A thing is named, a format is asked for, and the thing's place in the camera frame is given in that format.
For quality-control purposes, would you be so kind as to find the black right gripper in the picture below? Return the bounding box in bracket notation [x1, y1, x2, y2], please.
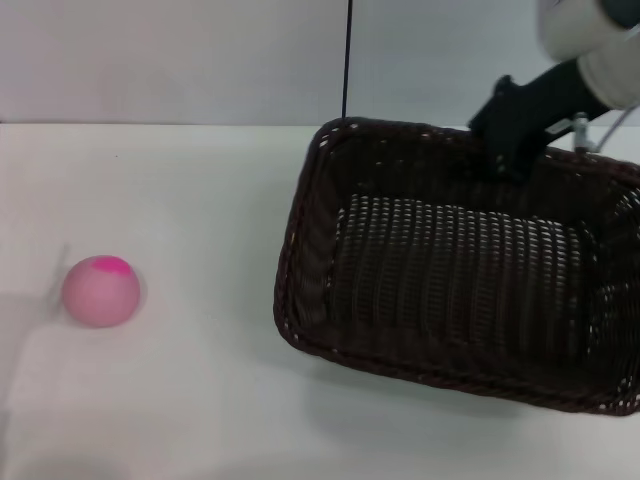
[468, 58, 602, 184]

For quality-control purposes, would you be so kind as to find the dark brown wicker basket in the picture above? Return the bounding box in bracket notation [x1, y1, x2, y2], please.
[272, 115, 640, 416]

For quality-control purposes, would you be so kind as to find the pink ball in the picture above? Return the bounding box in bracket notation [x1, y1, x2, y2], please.
[60, 254, 142, 330]

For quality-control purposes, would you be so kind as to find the grey right gripper cable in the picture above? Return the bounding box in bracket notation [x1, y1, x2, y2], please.
[572, 102, 640, 152]

